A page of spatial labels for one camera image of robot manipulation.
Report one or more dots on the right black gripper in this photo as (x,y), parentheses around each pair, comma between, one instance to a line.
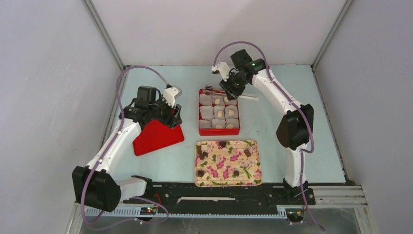
(232,93)

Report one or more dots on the dark striped square chocolate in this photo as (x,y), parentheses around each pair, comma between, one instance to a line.
(200,173)

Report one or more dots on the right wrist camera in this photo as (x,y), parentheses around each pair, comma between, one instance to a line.
(223,69)

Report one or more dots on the red box lid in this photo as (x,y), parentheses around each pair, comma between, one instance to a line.
(156,136)

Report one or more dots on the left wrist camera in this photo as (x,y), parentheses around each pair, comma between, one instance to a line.
(170,95)

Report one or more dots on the striped brown chocolate bar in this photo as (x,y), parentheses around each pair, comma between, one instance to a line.
(247,153)

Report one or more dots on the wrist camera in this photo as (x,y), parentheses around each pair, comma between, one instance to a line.
(170,95)
(223,69)

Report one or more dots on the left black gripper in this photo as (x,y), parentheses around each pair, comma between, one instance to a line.
(172,120)

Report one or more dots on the round dark chocolate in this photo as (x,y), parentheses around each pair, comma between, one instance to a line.
(222,144)

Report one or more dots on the floral serving tray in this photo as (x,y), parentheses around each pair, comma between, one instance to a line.
(228,167)

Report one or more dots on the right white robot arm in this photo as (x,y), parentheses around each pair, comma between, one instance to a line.
(295,130)

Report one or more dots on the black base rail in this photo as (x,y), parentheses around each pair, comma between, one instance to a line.
(264,199)

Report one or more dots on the silver serving tongs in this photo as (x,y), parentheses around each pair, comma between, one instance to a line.
(210,90)

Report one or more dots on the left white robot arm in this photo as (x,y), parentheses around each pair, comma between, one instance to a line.
(93,184)

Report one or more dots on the red chocolate box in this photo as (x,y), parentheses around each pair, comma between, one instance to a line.
(218,116)

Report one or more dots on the white square chocolate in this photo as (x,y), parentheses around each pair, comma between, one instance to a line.
(206,176)

